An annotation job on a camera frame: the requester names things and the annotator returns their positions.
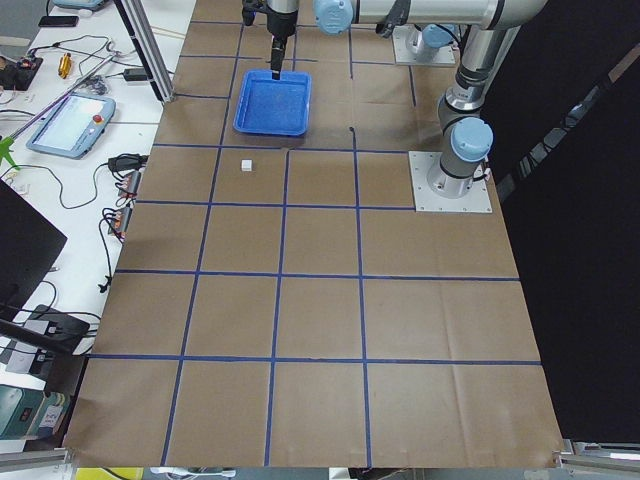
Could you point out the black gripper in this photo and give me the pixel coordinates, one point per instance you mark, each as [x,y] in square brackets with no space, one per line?
[279,21]

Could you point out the white block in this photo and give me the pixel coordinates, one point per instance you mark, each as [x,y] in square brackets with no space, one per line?
[246,165]

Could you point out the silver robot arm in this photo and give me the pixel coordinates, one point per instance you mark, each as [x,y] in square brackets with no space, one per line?
[429,38]
[467,138]

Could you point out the blue plastic tray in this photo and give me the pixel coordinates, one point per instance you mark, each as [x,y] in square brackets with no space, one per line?
[268,106]

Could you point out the black power adapter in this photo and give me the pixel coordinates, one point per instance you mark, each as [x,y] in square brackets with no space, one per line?
[135,75]

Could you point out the teach pendant tablet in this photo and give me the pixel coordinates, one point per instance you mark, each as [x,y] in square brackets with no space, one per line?
[72,128]

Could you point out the black phone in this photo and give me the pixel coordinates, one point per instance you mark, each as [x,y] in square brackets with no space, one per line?
[58,21]

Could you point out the black monitor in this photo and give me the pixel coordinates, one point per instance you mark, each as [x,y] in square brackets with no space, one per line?
[30,244]

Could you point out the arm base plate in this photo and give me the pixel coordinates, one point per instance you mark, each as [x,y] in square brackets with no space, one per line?
[444,57]
[436,192]

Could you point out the aluminium frame post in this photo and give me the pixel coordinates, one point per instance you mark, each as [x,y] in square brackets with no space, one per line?
[138,27]

